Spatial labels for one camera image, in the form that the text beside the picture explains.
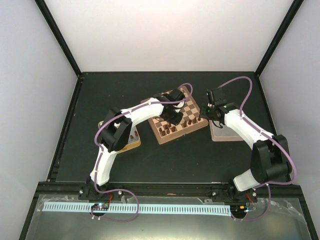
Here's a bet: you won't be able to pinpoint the black frame post left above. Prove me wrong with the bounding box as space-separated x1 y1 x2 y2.
34 0 82 77

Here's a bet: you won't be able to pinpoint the gold tin with pieces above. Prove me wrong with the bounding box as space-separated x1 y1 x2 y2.
98 119 142 155

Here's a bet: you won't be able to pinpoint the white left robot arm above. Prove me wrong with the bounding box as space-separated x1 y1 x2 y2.
89 88 187 200

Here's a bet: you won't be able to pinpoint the silver patterned metal tray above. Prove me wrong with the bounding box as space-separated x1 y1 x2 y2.
209 120 243 142

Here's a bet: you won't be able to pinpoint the light blue slotted strip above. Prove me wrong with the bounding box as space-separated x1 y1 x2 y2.
42 202 231 217

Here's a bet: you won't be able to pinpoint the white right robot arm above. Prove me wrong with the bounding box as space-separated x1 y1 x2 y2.
200 87 294 202

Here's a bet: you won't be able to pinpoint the wooden chess board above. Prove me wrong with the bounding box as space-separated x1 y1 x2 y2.
148 96 209 145

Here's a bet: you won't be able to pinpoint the black frame post right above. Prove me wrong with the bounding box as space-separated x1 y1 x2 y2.
255 0 304 77

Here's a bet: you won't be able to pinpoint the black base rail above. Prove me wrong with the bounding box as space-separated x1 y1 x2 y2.
77 183 258 201

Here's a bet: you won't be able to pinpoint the black frame post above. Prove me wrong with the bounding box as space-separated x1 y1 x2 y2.
34 0 82 77
255 0 304 77

